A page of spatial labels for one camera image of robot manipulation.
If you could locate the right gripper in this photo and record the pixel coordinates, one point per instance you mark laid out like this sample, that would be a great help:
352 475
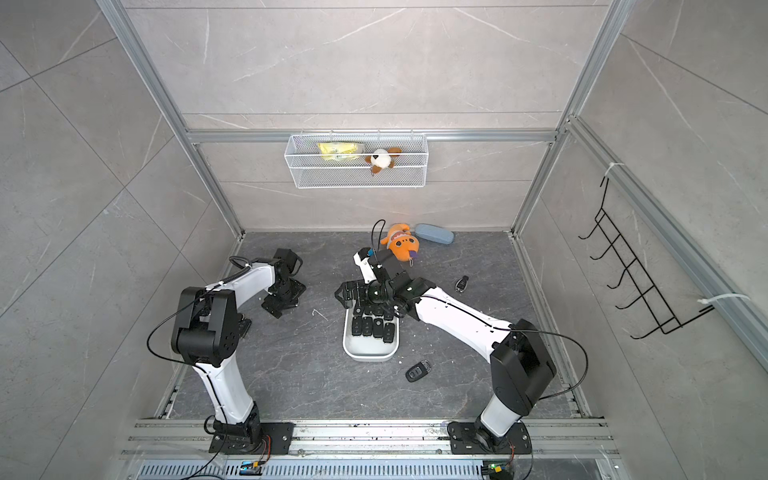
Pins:
350 288

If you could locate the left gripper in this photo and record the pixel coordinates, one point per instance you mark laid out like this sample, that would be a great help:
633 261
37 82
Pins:
278 307

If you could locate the white storage box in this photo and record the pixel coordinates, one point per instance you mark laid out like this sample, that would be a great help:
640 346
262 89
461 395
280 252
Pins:
362 348

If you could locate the black silver car key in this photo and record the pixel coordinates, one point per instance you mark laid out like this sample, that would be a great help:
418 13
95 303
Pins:
418 371

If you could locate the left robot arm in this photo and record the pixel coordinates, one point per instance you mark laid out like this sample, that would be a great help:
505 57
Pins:
206 333

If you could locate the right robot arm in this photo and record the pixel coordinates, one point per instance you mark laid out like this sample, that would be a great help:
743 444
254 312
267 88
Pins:
521 366

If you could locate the black silver Mercedes key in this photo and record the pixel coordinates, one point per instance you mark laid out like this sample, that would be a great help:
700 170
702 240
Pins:
461 284

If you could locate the orange plush toy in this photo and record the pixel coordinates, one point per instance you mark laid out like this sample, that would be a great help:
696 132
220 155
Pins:
401 242

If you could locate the blue glasses case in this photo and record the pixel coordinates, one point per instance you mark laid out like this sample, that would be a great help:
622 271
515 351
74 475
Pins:
433 234

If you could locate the brown white plush dog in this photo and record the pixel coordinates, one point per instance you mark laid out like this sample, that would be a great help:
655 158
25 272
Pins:
382 159

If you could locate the yellow packet in basket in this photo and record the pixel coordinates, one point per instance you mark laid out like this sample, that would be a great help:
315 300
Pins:
341 151

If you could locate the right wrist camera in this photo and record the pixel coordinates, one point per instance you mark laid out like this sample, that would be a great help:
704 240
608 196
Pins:
362 260

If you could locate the white wire wall basket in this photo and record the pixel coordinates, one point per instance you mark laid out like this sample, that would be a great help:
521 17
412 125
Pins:
310 171

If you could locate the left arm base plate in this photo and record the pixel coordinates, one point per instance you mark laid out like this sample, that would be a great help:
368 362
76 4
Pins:
273 438

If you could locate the aluminium mounting rail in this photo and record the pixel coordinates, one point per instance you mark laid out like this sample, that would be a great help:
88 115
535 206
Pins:
387 439

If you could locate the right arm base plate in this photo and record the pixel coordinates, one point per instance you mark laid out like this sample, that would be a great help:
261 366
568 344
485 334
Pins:
469 438

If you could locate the black wall hook rack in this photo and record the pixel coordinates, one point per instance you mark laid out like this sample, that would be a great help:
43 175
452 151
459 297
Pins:
634 273

